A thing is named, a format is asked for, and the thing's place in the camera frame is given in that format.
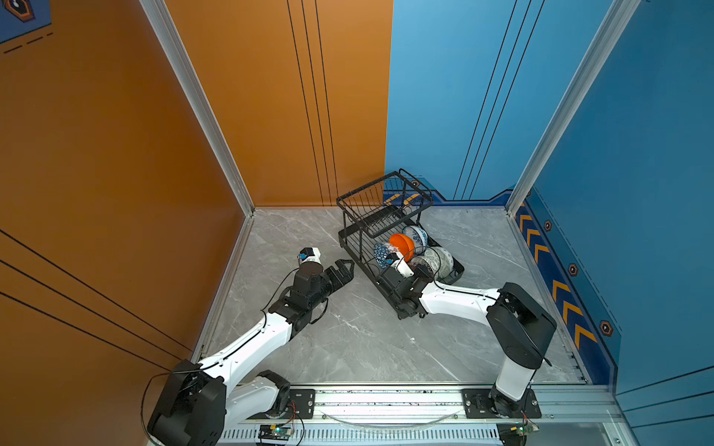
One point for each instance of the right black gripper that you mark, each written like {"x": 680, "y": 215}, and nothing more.
{"x": 419, "y": 274}

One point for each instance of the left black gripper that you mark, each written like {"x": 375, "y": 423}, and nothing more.
{"x": 337, "y": 282}

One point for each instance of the dark blue patterned bowl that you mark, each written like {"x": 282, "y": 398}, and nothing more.
{"x": 382, "y": 252}

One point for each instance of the orange plastic bowl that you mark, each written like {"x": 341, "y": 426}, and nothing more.
{"x": 405, "y": 245}

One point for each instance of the pale green patterned bowl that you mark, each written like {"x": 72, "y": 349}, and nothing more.
{"x": 441, "y": 260}

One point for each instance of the blue floral white bowl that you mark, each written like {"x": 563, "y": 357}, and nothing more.
{"x": 419, "y": 237}

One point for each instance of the black wire dish rack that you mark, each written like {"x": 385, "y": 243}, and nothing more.
{"x": 383, "y": 234}

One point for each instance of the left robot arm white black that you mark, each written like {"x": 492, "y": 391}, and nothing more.
{"x": 199, "y": 399}

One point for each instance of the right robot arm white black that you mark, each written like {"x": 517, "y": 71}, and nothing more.
{"x": 523, "y": 328}

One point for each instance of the green circuit board left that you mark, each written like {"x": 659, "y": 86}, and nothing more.
{"x": 275, "y": 434}

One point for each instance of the circuit board right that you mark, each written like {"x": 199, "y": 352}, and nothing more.
{"x": 516, "y": 434}

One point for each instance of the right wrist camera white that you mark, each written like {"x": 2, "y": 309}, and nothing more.
{"x": 401, "y": 265}

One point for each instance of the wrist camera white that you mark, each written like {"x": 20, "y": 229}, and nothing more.
{"x": 401, "y": 265}
{"x": 309, "y": 254}

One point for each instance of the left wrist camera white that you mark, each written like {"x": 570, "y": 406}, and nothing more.
{"x": 309, "y": 254}

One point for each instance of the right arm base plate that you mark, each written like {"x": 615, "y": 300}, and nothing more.
{"x": 480, "y": 403}

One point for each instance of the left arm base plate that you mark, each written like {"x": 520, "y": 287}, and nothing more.
{"x": 303, "y": 399}

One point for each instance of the aluminium front rail frame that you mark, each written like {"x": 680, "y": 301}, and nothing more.
{"x": 419, "y": 414}

